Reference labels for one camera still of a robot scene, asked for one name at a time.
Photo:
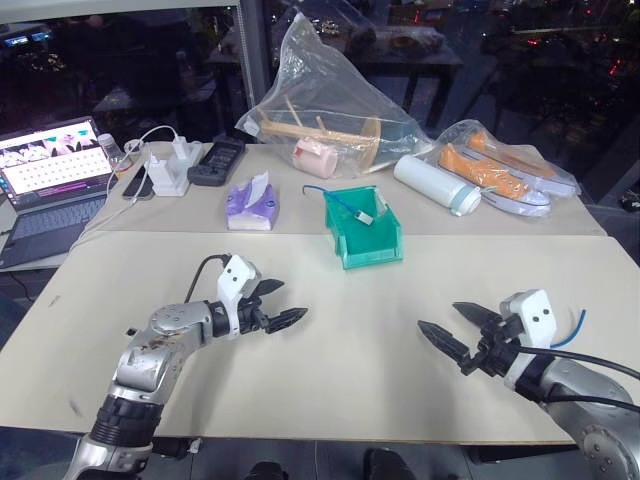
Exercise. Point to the black handheld device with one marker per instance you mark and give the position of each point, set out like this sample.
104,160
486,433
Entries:
216,162

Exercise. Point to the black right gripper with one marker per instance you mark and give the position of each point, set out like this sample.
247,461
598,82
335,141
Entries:
492,350

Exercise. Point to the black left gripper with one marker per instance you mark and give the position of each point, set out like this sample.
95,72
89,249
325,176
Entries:
252,320

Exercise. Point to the pink roll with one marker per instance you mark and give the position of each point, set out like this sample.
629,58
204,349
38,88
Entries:
315,159

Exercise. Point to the dark smartphone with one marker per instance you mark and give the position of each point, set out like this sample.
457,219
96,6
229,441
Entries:
137,184

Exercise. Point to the small clear jar white lid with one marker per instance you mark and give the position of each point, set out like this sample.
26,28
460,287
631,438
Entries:
109,149

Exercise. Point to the green plastic bin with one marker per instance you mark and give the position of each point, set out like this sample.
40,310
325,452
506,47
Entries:
367,245

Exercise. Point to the open grey laptop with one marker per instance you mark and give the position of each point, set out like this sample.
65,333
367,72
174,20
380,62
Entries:
50,200

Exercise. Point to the white insulated bottle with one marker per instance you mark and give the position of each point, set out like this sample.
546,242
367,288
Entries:
430,182

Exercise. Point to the large clear plastic bag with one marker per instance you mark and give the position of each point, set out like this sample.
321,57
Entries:
310,80

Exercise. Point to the beige table mat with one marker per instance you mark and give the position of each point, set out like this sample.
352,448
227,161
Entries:
450,225
325,360

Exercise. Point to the clear plastic shoe bag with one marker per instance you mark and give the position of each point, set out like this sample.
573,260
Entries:
500,150

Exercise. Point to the white power strip with chargers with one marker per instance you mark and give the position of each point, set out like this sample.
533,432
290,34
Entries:
170,170

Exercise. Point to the wooden rack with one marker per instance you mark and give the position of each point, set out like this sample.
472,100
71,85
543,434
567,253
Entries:
320,134

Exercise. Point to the grey window frame post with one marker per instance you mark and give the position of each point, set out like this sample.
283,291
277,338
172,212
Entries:
248,60

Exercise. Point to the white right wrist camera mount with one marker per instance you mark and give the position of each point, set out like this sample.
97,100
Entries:
532,315

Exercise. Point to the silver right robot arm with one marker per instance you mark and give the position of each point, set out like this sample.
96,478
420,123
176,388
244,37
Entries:
590,390

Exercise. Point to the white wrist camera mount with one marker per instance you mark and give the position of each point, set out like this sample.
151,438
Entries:
235,280
532,315

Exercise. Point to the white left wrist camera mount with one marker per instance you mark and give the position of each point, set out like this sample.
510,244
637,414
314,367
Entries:
235,280

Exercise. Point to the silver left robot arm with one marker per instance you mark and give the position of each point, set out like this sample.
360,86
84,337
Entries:
150,350

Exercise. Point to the purple tissue pack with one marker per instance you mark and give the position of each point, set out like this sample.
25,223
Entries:
250,205

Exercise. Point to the dark background table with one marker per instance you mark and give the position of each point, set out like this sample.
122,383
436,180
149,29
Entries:
400,55

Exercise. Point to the orange canvas shoe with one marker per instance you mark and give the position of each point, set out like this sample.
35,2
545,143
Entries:
480,172
525,162

